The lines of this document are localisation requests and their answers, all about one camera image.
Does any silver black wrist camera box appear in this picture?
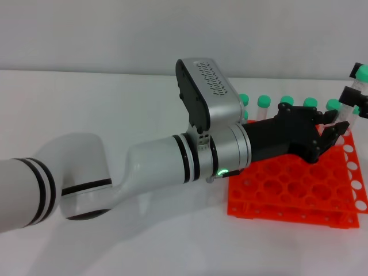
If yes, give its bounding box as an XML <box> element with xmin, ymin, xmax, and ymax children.
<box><xmin>175</xmin><ymin>57</ymin><xmax>243</xmax><ymax>136</ymax></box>

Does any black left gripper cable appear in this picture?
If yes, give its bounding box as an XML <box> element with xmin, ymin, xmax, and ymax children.
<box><xmin>220</xmin><ymin>169</ymin><xmax>241</xmax><ymax>179</ymax></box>

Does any orange test tube rack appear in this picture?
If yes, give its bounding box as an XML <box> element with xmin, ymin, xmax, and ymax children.
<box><xmin>225</xmin><ymin>119</ymin><xmax>362</xmax><ymax>229</ymax></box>

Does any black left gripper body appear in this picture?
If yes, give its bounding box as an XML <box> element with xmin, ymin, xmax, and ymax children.
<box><xmin>244</xmin><ymin>103</ymin><xmax>323</xmax><ymax>168</ymax></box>

